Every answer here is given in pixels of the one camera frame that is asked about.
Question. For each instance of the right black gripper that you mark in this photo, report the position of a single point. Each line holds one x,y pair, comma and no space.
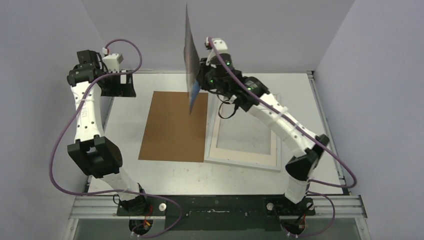
202,74

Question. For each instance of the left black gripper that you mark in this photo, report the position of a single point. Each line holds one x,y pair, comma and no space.
122,90

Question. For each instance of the sunset landscape photo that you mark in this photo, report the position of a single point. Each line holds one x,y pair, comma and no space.
192,63

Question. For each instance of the white picture frame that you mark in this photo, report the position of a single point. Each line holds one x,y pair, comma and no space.
245,139

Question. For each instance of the brown backing board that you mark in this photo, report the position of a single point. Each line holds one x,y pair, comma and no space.
174,132

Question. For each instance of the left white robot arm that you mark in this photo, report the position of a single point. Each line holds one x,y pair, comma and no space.
93,152

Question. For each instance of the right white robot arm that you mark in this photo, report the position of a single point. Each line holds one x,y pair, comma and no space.
307,147

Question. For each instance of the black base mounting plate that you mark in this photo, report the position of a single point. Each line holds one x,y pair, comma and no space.
218,213

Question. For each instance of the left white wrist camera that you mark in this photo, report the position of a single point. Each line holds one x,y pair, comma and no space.
112,61

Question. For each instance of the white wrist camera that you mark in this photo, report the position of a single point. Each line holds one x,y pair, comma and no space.
112,61
215,43

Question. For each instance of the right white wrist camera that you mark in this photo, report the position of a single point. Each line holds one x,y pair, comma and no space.
215,43

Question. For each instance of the aluminium front rail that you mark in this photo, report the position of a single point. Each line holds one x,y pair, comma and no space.
103,207

